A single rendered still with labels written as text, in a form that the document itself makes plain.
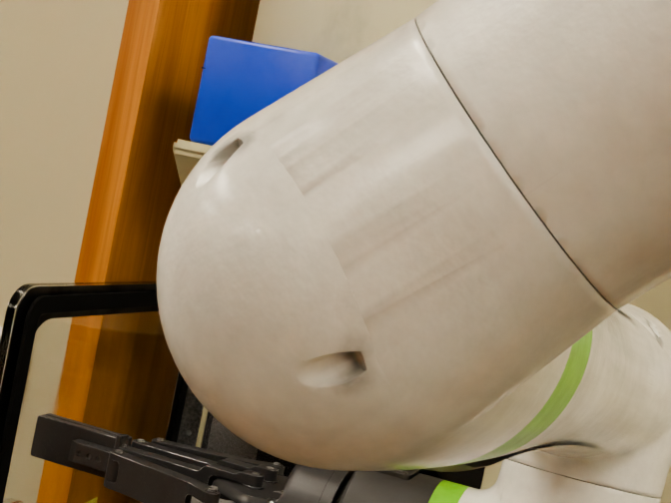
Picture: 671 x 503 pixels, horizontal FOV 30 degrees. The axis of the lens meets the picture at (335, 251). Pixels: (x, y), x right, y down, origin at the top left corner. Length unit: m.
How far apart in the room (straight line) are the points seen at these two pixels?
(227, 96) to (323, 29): 0.14
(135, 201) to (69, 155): 0.62
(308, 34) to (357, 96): 0.78
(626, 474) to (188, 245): 0.45
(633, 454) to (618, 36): 0.46
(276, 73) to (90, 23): 0.74
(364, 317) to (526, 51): 0.08
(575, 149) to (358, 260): 0.07
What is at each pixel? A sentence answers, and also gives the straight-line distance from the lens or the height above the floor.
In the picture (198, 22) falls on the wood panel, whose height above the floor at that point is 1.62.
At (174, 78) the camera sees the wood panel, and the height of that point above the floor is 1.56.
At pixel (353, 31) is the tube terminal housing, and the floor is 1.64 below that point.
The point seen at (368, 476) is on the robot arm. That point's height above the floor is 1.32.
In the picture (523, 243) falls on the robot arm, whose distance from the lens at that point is 0.35.
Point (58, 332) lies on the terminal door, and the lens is 0.92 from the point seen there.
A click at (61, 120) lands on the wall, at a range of 1.74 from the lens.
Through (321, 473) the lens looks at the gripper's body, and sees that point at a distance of 0.83.
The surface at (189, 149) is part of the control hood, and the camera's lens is 1.04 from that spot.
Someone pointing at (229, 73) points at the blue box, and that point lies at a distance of 1.04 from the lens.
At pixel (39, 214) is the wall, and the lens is 1.75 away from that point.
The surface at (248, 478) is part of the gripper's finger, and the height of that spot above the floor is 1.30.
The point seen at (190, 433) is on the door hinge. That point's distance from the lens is 1.17.
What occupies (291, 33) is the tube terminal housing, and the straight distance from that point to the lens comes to 1.14.
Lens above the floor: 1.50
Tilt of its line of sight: 3 degrees down
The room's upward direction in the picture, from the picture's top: 12 degrees clockwise
